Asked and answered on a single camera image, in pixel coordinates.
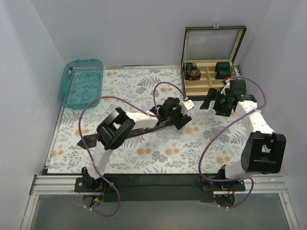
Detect brown blue floral tie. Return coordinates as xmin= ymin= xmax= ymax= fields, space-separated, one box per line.
xmin=77 ymin=118 xmax=175 ymax=150

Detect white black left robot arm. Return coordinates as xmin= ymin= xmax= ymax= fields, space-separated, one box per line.
xmin=78 ymin=97 xmax=194 ymax=192

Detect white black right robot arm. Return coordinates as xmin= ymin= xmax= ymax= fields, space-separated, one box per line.
xmin=200 ymin=77 xmax=286 ymax=191

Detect dark green rolled tie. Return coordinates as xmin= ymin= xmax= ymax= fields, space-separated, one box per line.
xmin=215 ymin=70 xmax=232 ymax=80
xmin=215 ymin=62 xmax=230 ymax=72

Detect dark floral rolled tie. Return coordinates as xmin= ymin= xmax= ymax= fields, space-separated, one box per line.
xmin=184 ymin=62 xmax=198 ymax=71
xmin=185 ymin=69 xmax=201 ymax=81

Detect floral patterned table mat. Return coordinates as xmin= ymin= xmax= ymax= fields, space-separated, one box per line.
xmin=47 ymin=69 xmax=248 ymax=174

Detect dark green tie box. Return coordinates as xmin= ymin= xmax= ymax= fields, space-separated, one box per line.
xmin=181 ymin=23 xmax=247 ymax=101

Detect teal transparent plastic tray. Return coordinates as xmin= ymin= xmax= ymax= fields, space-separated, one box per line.
xmin=58 ymin=59 xmax=104 ymax=109

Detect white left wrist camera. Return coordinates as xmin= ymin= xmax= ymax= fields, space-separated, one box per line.
xmin=179 ymin=99 xmax=195 ymax=115

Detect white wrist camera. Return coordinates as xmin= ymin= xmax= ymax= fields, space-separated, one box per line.
xmin=179 ymin=99 xmax=195 ymax=115
xmin=220 ymin=78 xmax=230 ymax=95

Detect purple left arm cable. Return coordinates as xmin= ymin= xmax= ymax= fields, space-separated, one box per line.
xmin=78 ymin=81 xmax=188 ymax=218

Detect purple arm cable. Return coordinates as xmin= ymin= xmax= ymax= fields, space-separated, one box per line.
xmin=78 ymin=81 xmax=188 ymax=218
xmin=198 ymin=76 xmax=267 ymax=209

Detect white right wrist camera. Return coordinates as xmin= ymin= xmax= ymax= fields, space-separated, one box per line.
xmin=220 ymin=78 xmax=230 ymax=95

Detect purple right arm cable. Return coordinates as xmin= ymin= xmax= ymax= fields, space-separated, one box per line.
xmin=198 ymin=76 xmax=267 ymax=209

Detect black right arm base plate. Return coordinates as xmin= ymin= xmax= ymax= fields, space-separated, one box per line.
xmin=196 ymin=176 xmax=246 ymax=192

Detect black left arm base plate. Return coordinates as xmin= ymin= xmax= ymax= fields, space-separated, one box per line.
xmin=74 ymin=177 xmax=115 ymax=193

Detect aluminium frame rail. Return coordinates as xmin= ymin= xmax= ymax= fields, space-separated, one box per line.
xmin=21 ymin=174 xmax=299 ymax=230

